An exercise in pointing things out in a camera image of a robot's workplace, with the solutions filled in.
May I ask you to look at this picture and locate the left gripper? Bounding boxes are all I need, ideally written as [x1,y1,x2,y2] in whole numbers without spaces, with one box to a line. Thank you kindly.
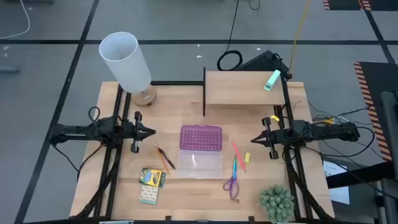
[123,111,157,154]

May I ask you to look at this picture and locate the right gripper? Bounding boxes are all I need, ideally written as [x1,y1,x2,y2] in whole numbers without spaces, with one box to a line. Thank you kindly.
[250,116,292,161]

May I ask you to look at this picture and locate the orange pencil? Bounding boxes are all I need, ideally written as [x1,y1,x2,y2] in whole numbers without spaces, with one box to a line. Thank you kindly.
[154,142,172,176]

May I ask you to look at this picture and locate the purple handled scissors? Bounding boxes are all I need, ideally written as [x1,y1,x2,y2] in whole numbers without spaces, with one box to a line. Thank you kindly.
[222,153,241,200]

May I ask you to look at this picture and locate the yellow green crayon box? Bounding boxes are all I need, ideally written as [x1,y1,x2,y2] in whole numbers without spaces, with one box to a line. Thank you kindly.
[138,167,167,189]

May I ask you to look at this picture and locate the clear pencil case purple lid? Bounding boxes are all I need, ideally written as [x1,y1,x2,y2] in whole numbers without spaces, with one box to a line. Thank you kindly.
[177,124,224,180]

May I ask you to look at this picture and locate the wooden shelf black legs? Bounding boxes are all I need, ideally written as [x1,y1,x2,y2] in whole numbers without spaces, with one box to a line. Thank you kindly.
[202,66,287,118]

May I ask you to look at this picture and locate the mint green stapler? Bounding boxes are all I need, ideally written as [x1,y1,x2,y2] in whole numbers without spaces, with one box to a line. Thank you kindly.
[263,68,282,93]

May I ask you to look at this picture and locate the artificial green plant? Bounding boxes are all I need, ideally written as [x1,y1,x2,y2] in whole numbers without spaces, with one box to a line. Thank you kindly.
[259,184,295,223]

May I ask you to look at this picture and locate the white lamp wooden base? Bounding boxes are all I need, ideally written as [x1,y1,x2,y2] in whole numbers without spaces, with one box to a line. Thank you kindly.
[98,30,158,108]

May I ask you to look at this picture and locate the black computer box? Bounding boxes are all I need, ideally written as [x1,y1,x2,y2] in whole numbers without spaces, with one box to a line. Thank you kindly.
[237,49,294,79]

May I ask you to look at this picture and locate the white paper sheet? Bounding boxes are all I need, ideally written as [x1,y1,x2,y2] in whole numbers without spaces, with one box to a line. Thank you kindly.
[322,159,351,205]

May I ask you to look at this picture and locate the black mat hazard stripe edge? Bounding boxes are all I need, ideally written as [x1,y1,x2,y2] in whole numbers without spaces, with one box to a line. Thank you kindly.
[322,0,398,12]
[353,61,398,163]

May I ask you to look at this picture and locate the black aluminium frame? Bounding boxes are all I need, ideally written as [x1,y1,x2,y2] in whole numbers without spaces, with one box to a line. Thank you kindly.
[72,80,205,219]
[272,73,336,222]

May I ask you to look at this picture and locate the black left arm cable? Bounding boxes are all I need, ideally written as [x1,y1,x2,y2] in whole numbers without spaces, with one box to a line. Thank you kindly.
[49,141,105,182]

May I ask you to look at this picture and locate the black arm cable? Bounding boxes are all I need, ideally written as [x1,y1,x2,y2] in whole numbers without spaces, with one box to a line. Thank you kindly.
[49,141,105,182]
[320,125,377,159]

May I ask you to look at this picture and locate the black coiled hanging cable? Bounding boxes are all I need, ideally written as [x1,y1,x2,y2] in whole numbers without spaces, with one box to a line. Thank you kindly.
[216,0,244,72]

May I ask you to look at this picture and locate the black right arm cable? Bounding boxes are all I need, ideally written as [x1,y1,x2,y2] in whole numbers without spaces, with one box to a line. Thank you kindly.
[320,125,377,159]

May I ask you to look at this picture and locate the yellow hanging cable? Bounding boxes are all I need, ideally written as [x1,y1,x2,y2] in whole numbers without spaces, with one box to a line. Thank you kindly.
[288,0,312,76]

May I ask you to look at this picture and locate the grey metal stand post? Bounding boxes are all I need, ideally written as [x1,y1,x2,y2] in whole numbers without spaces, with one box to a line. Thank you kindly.
[380,90,398,224]

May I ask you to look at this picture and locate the white floor cable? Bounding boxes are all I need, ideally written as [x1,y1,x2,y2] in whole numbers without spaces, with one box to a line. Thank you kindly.
[0,0,32,40]

